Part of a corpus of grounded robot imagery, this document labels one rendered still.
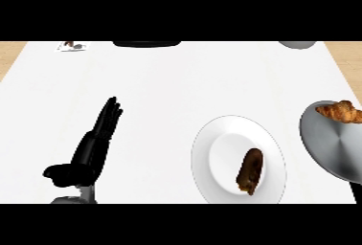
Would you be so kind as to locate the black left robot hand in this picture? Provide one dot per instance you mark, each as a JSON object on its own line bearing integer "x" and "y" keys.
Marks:
{"x": 88, "y": 153}

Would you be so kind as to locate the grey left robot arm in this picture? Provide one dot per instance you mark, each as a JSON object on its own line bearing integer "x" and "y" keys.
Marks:
{"x": 79, "y": 196}

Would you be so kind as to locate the white round plate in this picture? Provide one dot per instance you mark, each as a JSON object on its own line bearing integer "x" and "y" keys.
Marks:
{"x": 226, "y": 153}

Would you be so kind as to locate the dark brown croissant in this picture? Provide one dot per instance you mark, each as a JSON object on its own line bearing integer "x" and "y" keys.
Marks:
{"x": 251, "y": 170}

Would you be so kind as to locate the grey metal pan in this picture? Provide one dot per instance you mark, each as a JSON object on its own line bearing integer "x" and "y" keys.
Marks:
{"x": 332, "y": 150}

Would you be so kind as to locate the golden brown croissant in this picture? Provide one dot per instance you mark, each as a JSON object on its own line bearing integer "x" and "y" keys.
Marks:
{"x": 341, "y": 111}

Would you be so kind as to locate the black round object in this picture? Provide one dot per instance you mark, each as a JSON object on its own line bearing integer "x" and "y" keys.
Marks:
{"x": 146, "y": 43}

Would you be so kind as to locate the grey round object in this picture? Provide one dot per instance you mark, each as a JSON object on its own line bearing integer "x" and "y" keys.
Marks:
{"x": 297, "y": 44}

